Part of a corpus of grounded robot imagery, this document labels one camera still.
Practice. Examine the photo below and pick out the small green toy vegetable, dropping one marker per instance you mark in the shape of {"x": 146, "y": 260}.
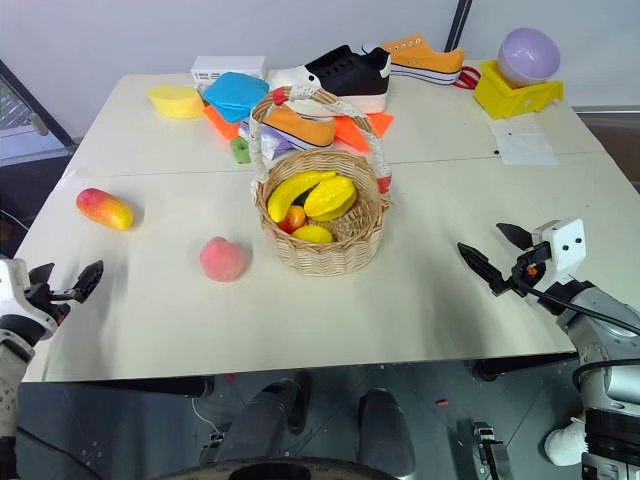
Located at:
{"x": 241, "y": 151}

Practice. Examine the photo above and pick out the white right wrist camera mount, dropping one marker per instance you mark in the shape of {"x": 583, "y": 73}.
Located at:
{"x": 562, "y": 250}

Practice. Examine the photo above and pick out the blue folded cloth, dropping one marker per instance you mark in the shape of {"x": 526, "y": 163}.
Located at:
{"x": 235, "y": 95}

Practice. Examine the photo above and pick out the black vertical post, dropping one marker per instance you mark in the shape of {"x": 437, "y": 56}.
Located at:
{"x": 457, "y": 25}

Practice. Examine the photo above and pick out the white paper sheet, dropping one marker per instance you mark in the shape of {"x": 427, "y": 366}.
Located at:
{"x": 525, "y": 142}

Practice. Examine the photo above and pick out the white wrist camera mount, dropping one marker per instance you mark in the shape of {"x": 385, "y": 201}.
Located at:
{"x": 562, "y": 250}
{"x": 11, "y": 290}

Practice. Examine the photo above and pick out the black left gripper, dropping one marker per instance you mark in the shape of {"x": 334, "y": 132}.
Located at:
{"x": 50, "y": 299}

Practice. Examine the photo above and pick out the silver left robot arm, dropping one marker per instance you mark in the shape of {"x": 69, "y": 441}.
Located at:
{"x": 10, "y": 375}

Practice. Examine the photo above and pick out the white cardboard box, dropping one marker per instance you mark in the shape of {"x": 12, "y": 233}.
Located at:
{"x": 227, "y": 67}

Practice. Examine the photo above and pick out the purple plastic bowl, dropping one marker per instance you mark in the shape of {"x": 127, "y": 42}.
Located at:
{"x": 530, "y": 57}

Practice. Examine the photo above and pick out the white shoe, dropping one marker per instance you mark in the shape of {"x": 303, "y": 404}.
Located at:
{"x": 562, "y": 445}

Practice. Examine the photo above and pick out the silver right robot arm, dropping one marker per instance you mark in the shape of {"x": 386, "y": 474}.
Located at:
{"x": 597, "y": 322}

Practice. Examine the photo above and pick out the purple plastic item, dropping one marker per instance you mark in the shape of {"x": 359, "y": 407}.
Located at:
{"x": 280, "y": 147}

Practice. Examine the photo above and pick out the pink peach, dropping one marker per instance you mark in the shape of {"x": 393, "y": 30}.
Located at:
{"x": 222, "y": 260}

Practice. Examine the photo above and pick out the yellow lemon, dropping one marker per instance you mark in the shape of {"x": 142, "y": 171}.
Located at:
{"x": 312, "y": 234}

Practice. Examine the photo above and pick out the yellow sponge block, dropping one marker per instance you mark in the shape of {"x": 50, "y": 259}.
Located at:
{"x": 175, "y": 101}

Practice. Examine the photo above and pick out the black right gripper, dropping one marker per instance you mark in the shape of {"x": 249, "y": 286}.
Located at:
{"x": 522, "y": 272}

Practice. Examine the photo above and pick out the yellow starfruit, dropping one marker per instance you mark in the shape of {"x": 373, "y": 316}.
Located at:
{"x": 331, "y": 199}

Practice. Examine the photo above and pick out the dark rounded robot torso edge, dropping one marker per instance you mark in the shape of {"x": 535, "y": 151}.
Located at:
{"x": 285, "y": 470}

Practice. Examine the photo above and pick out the orange sneaker with white sole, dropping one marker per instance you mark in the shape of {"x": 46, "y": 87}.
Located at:
{"x": 300, "y": 129}
{"x": 425, "y": 60}

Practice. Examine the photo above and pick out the dark rounded robot leg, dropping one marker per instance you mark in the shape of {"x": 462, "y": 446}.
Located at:
{"x": 260, "y": 420}
{"x": 385, "y": 435}

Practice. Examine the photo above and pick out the red yellow mango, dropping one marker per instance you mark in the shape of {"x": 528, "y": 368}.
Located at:
{"x": 104, "y": 209}

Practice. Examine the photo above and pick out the yellow plastic bin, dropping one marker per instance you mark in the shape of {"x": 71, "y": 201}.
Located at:
{"x": 510, "y": 100}

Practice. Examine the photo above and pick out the orange flat foam piece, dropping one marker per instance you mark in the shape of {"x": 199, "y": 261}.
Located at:
{"x": 356, "y": 132}
{"x": 222, "y": 125}

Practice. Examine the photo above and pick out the wicker basket with handle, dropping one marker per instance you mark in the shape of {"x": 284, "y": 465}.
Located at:
{"x": 325, "y": 252}

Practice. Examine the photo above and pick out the black and white sneaker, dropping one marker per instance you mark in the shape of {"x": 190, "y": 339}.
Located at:
{"x": 345, "y": 77}

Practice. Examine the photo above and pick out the glass cabinet with black frame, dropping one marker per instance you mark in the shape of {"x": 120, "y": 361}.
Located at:
{"x": 25, "y": 125}

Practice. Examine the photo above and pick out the yellow banana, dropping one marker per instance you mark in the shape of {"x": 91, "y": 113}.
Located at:
{"x": 287, "y": 192}

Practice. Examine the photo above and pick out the small orange red fruit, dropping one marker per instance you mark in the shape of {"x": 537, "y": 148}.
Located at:
{"x": 295, "y": 217}

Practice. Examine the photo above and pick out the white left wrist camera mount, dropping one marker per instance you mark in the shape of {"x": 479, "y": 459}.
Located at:
{"x": 11, "y": 290}

